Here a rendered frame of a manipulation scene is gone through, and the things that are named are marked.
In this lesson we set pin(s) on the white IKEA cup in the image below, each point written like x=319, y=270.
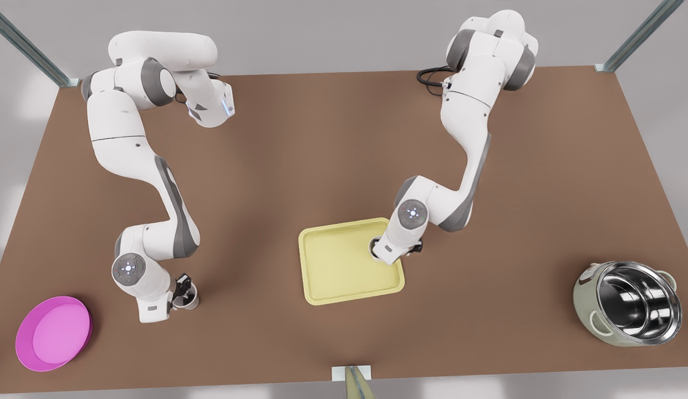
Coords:
x=372, y=247
x=189, y=301

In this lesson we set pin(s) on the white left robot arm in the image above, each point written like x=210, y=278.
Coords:
x=467, y=111

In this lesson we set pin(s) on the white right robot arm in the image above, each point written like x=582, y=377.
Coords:
x=117, y=127

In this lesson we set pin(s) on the yellow rectangular tray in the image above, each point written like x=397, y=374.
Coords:
x=344, y=271

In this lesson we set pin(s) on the pink round plate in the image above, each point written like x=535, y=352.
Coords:
x=54, y=334

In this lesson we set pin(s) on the pale green steel pot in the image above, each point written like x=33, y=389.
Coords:
x=626, y=305

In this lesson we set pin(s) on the silver frame post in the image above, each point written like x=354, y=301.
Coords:
x=30, y=50
x=637, y=36
x=355, y=382

